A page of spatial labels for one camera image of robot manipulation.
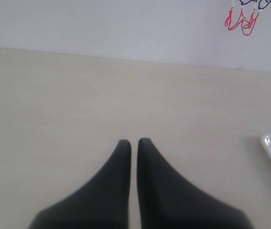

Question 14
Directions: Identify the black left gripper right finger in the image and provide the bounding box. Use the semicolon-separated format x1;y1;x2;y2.
137;138;253;229

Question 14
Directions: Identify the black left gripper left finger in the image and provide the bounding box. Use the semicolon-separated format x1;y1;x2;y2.
29;140;131;229

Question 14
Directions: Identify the red mini basketball hoop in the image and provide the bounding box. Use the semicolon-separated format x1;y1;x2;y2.
224;0;271;36

